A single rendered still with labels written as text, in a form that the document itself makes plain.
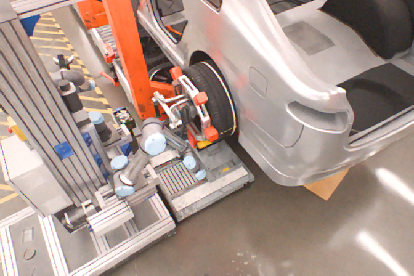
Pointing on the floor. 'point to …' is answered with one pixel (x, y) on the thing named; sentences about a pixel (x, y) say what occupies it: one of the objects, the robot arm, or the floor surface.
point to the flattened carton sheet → (326, 185)
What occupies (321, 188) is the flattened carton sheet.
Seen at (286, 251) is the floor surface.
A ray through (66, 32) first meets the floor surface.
